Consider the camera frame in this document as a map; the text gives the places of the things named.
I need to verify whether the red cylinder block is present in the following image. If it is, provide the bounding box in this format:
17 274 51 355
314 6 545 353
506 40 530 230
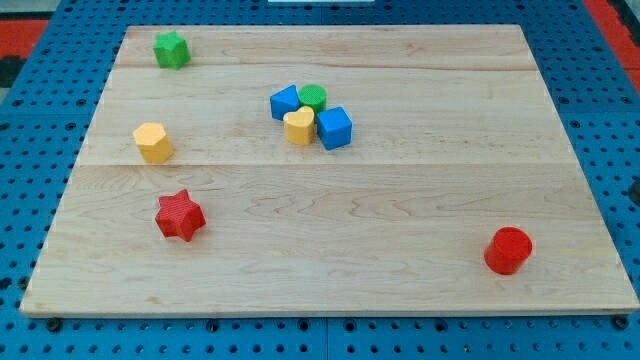
484 226 533 275

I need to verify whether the red star block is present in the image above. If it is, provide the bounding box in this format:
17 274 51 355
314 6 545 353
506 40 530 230
155 189 206 242

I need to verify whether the green star block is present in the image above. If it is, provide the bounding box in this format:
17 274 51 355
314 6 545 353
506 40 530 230
153 30 191 70

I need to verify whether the blue cube block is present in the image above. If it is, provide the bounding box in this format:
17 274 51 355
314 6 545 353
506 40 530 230
317 107 352 150

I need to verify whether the yellow heart block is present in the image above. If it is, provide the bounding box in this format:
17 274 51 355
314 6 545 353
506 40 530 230
283 106 315 146

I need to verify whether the wooden board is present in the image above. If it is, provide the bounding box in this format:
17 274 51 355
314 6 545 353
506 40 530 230
21 25 639 319

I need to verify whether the green cylinder block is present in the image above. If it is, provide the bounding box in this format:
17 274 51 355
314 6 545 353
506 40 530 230
298 84 327 113

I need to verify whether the blue triangle block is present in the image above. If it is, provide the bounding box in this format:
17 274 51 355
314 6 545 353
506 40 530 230
270 84 300 121

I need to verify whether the yellow hexagon block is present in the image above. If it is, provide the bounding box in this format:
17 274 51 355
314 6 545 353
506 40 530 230
133 122 174 164

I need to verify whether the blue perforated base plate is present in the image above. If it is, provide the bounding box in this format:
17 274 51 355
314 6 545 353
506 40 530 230
1 0 639 359

